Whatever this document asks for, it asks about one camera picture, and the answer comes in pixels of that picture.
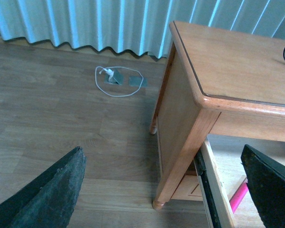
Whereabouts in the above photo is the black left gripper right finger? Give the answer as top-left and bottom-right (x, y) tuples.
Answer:
(241, 144), (285, 228)

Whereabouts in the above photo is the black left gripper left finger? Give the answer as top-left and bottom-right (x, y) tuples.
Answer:
(0, 146), (86, 228)

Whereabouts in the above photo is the pink marker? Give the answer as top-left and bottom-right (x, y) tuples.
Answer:
(229, 178), (248, 214)

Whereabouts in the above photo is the wooden drawer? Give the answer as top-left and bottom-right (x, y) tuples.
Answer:
(194, 135), (264, 228)
(171, 175), (203, 201)

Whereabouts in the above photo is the wooden nightstand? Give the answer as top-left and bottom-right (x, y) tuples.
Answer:
(150, 21), (285, 210)

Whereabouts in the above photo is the open floor outlet box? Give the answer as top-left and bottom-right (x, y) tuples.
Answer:
(104, 70), (124, 86)

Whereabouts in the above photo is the white plug on floor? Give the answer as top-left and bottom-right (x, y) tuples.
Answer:
(99, 68), (114, 77)

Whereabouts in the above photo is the closed floor outlet cover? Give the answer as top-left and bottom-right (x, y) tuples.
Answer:
(128, 76), (148, 87)

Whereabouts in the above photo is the light blue curtain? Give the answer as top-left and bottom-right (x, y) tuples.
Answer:
(0, 0), (285, 58)

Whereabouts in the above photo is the white floor cable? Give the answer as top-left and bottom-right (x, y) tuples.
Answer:
(95, 66), (144, 97)

